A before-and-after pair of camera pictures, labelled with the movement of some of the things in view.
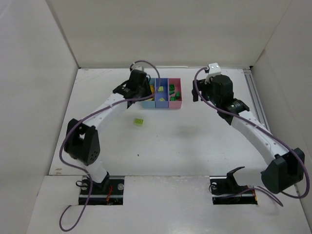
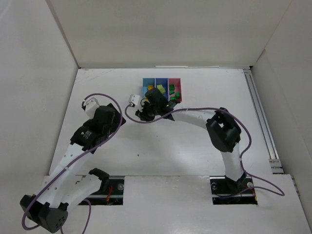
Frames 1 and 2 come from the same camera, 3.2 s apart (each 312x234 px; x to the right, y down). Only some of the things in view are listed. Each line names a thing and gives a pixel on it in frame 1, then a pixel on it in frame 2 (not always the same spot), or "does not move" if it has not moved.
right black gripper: [197, 89] to [146, 111]
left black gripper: [145, 88] to [113, 118]
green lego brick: [171, 87] does not move
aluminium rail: [258, 110] does not move
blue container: [164, 82] does not move
